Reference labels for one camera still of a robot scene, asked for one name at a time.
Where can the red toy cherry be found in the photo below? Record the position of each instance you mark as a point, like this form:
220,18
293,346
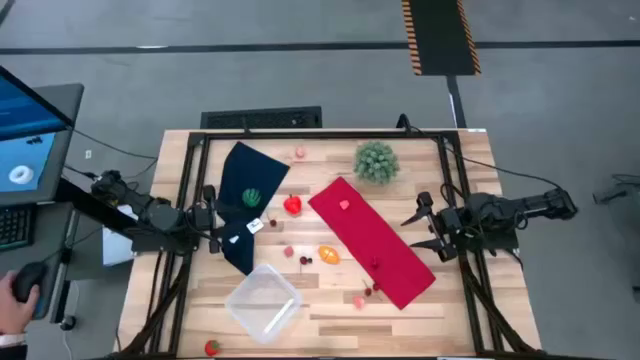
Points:
302,260
273,223

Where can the clear plastic tupperware container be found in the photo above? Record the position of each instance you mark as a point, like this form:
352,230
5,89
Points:
260,305

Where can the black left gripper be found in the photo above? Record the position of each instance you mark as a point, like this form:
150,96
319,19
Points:
202,220

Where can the red cloth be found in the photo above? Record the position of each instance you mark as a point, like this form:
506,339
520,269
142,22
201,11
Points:
370,240

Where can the black metal table frame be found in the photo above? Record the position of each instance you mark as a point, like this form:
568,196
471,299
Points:
325,135

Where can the green artificial potted plant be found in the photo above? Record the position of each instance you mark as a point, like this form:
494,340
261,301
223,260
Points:
376,162

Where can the person's forearm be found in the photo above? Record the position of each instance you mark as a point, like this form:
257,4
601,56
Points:
11,347

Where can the navy blue cloth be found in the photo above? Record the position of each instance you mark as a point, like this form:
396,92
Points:
250,167

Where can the red toy strawberry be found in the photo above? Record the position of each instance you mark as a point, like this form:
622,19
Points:
212,348

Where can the white cloth tag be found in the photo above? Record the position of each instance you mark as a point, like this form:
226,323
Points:
255,225

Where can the orange toy bell pepper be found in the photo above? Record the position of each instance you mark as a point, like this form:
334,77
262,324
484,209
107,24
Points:
329,255

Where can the toy cherry pair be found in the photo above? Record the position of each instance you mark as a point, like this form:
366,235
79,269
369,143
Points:
369,291

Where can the white box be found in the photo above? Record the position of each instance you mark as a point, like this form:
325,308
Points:
116,250

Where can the black orange-striped floor mat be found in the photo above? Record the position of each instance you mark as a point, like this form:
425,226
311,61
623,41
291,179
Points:
440,37

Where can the black keyboard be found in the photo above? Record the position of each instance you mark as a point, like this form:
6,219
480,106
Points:
15,225

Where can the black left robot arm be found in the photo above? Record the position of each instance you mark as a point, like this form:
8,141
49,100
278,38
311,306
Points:
162,215

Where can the black computer mouse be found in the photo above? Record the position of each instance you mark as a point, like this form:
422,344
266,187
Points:
31,277

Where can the black vented box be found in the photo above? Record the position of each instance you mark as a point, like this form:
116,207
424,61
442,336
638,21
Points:
260,119

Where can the black computer monitor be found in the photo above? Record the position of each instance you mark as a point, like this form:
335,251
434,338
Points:
30,112

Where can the grey desk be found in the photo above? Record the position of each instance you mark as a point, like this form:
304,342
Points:
50,235

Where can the grey chair base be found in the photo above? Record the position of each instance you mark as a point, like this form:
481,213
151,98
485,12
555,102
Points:
607,195

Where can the green toy watermelon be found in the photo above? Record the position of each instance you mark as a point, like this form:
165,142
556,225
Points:
251,198

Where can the small white cloth label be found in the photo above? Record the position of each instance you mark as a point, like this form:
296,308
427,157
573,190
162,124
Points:
233,239

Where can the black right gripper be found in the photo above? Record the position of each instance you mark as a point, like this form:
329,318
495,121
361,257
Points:
450,222

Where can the person's hand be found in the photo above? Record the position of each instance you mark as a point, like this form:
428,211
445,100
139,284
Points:
15,312

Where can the red toy bell pepper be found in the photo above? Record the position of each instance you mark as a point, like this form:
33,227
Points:
293,205

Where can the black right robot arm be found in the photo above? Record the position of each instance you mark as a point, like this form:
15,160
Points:
530,205

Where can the grey framed display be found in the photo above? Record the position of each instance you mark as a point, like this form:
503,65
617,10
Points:
30,165

